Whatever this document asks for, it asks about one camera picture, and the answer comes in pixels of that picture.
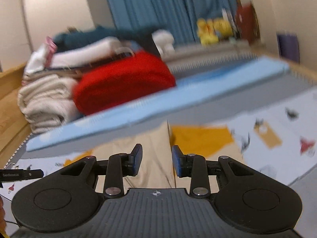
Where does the red folded blanket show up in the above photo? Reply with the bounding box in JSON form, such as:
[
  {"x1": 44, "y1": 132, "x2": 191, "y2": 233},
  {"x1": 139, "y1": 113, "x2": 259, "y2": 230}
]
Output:
[{"x1": 73, "y1": 51, "x2": 177, "y2": 116}]

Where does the printed white bed sheet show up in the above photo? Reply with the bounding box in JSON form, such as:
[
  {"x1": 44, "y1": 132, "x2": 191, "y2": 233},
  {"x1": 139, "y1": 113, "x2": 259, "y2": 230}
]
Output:
[{"x1": 0, "y1": 85, "x2": 317, "y2": 201}]

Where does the blue curtain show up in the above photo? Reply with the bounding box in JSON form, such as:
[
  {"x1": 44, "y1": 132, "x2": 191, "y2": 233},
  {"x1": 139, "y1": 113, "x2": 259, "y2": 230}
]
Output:
[{"x1": 100, "y1": 0, "x2": 239, "y2": 45}]

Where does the white wardrobe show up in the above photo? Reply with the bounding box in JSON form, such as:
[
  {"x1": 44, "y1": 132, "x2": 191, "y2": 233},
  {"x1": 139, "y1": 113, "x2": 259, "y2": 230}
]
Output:
[{"x1": 0, "y1": 0, "x2": 98, "y2": 72}]

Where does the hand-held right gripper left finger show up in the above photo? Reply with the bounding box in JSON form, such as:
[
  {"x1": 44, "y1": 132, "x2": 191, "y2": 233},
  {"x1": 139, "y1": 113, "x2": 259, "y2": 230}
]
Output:
[{"x1": 59, "y1": 143, "x2": 143, "y2": 199}]

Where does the pink and white cloth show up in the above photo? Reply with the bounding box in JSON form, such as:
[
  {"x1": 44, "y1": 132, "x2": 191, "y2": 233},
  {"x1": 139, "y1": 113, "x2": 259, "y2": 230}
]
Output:
[{"x1": 23, "y1": 36, "x2": 58, "y2": 76}]

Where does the white plush toy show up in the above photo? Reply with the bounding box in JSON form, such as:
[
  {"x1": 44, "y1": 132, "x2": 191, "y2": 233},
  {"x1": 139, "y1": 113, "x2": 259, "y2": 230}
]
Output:
[{"x1": 152, "y1": 29, "x2": 176, "y2": 56}]

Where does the beige and mustard jacket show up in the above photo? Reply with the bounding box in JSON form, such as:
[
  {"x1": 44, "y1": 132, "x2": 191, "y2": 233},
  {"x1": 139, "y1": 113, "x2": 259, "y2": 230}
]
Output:
[{"x1": 64, "y1": 121, "x2": 247, "y2": 195}]

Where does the purple box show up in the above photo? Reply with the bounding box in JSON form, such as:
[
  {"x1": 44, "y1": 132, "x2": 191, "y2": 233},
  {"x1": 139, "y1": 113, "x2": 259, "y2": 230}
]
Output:
[{"x1": 276, "y1": 32, "x2": 300, "y2": 63}]

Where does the white folded quilt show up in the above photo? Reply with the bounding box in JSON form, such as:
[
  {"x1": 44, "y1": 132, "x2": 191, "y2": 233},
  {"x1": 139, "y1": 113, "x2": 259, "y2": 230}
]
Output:
[{"x1": 17, "y1": 74, "x2": 82, "y2": 134}]

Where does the yellow plush toy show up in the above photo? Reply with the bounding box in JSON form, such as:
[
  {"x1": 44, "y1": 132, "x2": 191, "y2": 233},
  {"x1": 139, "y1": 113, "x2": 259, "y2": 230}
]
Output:
[
  {"x1": 196, "y1": 18, "x2": 219, "y2": 46},
  {"x1": 210, "y1": 18, "x2": 234, "y2": 39}
]

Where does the light blue folded sheet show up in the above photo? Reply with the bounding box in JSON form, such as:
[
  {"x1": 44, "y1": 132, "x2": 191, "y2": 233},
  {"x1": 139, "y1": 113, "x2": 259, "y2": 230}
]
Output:
[{"x1": 25, "y1": 56, "x2": 291, "y2": 153}]

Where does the grey bed mattress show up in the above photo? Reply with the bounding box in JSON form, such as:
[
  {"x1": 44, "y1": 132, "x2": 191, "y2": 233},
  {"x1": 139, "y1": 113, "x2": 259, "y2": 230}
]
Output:
[{"x1": 15, "y1": 52, "x2": 317, "y2": 216}]

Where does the white pink folded bedding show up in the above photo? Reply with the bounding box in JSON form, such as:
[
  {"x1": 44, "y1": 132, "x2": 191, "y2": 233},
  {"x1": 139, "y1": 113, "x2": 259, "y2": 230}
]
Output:
[{"x1": 22, "y1": 51, "x2": 138, "y2": 81}]

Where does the dark blue shark plush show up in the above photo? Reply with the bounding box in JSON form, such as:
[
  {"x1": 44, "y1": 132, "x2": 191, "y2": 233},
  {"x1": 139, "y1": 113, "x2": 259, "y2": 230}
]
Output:
[{"x1": 53, "y1": 25, "x2": 161, "y2": 56}]

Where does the white folded pillow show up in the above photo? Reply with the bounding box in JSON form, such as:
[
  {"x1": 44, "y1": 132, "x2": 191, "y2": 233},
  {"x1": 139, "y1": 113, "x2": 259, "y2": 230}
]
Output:
[{"x1": 52, "y1": 37, "x2": 139, "y2": 66}]

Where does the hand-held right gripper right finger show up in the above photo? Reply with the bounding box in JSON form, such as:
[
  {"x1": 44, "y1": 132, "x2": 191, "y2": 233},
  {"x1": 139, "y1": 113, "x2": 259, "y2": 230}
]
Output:
[{"x1": 172, "y1": 145, "x2": 258, "y2": 199}]

